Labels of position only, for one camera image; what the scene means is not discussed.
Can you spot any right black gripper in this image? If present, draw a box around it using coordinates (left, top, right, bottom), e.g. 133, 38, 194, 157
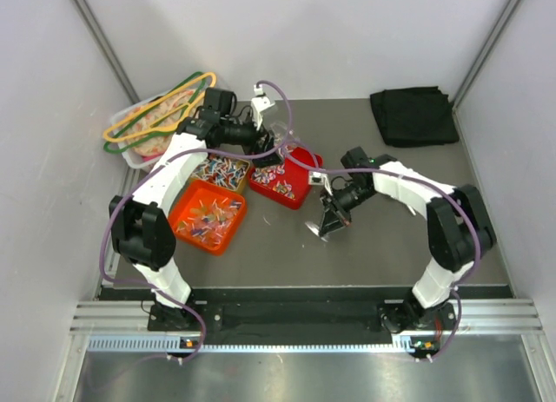
319, 181, 376, 237

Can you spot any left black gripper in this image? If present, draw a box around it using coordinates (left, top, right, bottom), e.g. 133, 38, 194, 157
220, 112, 283, 168

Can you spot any silver round jar lid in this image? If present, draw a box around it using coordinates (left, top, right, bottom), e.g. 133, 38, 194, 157
305, 221, 329, 242

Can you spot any red candy tray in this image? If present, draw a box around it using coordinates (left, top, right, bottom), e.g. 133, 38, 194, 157
248, 158, 312, 210

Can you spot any clear glass jar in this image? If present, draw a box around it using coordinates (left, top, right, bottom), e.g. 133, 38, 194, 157
269, 121, 299, 156

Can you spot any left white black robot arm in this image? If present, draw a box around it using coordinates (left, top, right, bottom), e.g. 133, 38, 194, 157
105, 82, 282, 330

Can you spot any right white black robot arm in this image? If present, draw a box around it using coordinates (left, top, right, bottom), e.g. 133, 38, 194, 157
313, 147, 497, 333

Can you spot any pile of wrapped candies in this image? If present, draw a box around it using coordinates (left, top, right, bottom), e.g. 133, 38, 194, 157
249, 165, 295, 200

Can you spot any gold tin candy box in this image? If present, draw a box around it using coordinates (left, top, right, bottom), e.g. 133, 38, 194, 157
189, 155, 251, 194

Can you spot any orange candy tray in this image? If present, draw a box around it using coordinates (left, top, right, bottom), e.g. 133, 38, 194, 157
169, 180, 248, 255

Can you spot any yellow clothes hanger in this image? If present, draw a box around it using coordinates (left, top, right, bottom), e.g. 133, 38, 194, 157
102, 72, 218, 142

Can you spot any green clothes hanger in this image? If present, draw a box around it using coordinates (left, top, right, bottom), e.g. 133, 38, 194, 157
103, 71, 211, 154

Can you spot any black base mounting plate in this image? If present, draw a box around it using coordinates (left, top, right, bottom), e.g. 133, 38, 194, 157
146, 300, 460, 333

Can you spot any floral patterned cloth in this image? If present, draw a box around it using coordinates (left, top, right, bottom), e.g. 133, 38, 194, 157
116, 89, 205, 157

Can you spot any black folded cloth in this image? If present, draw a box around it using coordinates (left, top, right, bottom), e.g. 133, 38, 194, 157
369, 87, 460, 148

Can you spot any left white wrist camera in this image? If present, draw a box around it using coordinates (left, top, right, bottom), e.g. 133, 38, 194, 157
250, 84, 276, 129

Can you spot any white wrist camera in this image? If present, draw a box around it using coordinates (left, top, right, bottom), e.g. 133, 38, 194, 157
250, 84, 276, 129
308, 171, 328, 186

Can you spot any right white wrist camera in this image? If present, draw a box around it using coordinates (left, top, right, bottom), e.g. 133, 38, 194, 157
308, 171, 328, 186

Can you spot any aluminium frame rail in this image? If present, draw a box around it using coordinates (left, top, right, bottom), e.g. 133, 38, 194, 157
70, 299, 543, 335

